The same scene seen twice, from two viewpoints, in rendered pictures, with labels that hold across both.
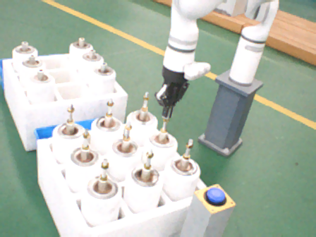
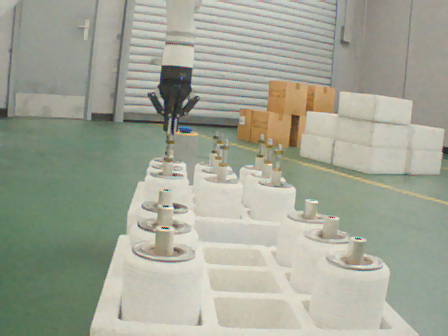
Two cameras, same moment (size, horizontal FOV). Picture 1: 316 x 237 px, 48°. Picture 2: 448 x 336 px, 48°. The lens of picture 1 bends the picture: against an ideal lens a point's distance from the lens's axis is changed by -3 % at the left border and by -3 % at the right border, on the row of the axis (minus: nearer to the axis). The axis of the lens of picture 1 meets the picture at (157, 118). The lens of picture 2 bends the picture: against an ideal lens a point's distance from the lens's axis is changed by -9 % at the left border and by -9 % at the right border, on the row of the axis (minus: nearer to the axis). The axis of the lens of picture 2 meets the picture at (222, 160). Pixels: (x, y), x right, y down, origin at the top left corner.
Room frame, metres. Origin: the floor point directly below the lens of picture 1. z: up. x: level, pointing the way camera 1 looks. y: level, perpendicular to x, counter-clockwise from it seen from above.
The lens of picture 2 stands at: (1.89, 0.73, 0.44)
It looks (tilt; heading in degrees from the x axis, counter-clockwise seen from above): 7 degrees down; 210
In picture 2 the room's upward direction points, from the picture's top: 5 degrees clockwise
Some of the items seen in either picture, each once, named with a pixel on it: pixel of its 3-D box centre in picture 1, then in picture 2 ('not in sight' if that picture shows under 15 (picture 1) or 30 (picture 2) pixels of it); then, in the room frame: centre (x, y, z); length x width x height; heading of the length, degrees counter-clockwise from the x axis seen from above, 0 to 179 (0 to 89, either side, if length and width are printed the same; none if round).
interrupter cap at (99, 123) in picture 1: (108, 124); (221, 180); (0.88, 0.14, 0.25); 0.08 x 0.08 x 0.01
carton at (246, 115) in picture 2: not in sight; (257, 125); (-2.86, -1.71, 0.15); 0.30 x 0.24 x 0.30; 148
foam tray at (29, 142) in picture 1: (61, 96); (237, 334); (1.23, 0.40, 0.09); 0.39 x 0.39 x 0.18; 37
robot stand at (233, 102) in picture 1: (229, 113); not in sight; (1.27, -0.28, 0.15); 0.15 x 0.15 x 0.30; 59
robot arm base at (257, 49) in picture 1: (246, 60); not in sight; (1.27, -0.28, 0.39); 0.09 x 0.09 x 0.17; 59
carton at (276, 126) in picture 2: not in sight; (270, 128); (-2.65, -1.46, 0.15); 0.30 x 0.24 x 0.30; 58
